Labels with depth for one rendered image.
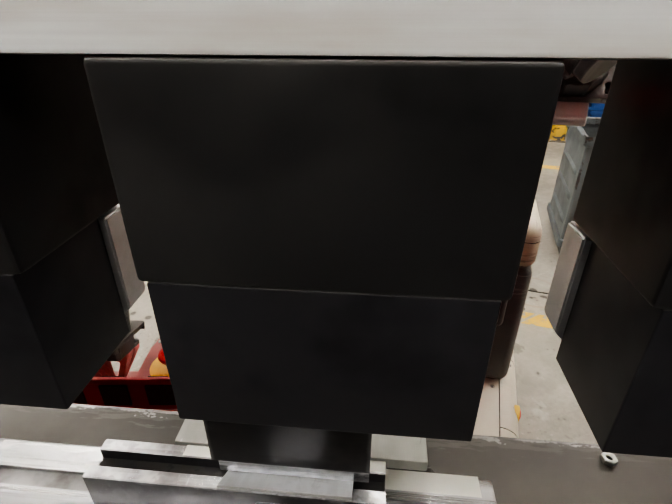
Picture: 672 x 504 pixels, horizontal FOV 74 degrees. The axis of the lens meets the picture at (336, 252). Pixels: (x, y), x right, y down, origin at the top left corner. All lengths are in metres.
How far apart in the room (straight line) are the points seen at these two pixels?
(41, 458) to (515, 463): 0.42
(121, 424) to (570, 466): 0.47
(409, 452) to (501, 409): 1.08
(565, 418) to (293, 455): 1.62
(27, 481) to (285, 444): 0.21
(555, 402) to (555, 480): 1.39
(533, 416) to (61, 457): 1.60
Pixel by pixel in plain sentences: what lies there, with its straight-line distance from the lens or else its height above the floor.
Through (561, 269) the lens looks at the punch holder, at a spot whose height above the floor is 1.15.
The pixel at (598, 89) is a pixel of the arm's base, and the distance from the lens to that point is 0.85.
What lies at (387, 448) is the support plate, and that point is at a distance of 0.34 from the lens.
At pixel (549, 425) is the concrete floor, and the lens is 1.82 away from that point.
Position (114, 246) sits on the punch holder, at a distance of 0.28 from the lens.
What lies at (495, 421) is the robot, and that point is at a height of 0.28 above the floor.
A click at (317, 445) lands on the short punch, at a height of 1.04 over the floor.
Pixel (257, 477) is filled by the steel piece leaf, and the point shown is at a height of 1.00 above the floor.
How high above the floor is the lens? 1.27
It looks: 29 degrees down
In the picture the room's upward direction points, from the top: straight up
